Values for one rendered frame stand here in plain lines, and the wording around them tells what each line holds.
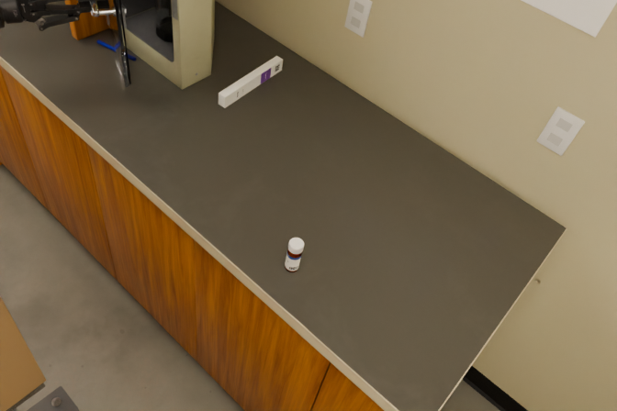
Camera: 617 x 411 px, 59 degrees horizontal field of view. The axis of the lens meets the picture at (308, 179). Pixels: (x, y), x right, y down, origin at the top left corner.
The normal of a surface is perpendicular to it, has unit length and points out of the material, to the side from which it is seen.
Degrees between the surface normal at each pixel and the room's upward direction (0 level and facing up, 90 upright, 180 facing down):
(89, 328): 0
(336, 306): 2
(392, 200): 0
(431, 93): 90
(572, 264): 90
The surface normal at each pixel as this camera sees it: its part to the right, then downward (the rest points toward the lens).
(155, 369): 0.14, -0.66
